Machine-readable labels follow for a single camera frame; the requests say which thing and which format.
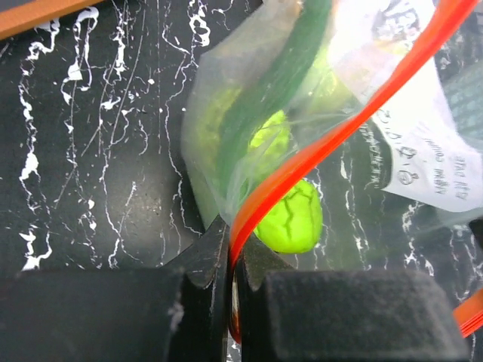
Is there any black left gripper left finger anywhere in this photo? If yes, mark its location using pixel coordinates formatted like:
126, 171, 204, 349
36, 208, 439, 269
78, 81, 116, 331
1, 218, 229, 361

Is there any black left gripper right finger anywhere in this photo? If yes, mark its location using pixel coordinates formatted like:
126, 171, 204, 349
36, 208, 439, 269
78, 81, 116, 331
235, 237, 469, 361

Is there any smooth green fake fruit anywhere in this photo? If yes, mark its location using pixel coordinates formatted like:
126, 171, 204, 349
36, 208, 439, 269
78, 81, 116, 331
254, 179, 323, 254

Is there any bumpy green fake fruit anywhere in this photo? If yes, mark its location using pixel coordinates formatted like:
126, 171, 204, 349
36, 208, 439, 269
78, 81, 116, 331
195, 87, 242, 172

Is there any clear zip bag red seal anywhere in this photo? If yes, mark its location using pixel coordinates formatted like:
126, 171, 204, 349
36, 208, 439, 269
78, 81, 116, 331
182, 1, 482, 336

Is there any dark green fake cucumber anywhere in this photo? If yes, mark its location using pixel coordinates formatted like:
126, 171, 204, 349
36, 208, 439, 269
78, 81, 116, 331
217, 0, 333, 196

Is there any teal plastic basket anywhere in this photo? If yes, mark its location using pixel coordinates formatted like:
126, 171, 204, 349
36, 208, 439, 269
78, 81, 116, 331
443, 62, 482, 144

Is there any orange wooden shelf rack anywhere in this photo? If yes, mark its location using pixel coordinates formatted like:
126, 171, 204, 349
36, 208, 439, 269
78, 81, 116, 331
0, 0, 99, 40

